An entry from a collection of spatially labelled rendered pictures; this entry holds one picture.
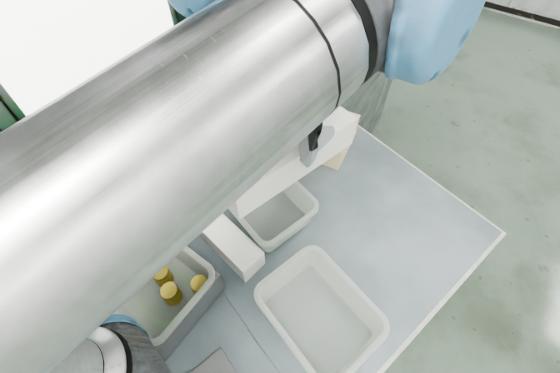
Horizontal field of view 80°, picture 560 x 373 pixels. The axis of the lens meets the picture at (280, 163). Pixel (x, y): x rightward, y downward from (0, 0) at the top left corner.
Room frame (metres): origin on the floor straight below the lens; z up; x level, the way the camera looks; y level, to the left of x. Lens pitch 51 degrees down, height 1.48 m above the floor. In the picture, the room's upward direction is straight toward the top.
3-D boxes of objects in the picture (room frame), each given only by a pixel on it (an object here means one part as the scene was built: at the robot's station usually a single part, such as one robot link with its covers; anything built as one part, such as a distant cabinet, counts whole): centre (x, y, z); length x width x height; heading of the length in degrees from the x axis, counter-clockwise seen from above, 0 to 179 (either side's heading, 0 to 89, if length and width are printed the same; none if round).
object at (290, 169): (0.35, -0.01, 1.08); 0.24 x 0.06 x 0.06; 129
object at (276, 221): (0.44, 0.04, 0.78); 0.22 x 0.17 x 0.09; 39
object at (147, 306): (0.24, 0.26, 0.80); 0.22 x 0.17 x 0.09; 54
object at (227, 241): (0.36, 0.14, 0.78); 0.24 x 0.06 x 0.06; 46
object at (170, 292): (0.22, 0.22, 0.79); 0.04 x 0.04 x 0.04
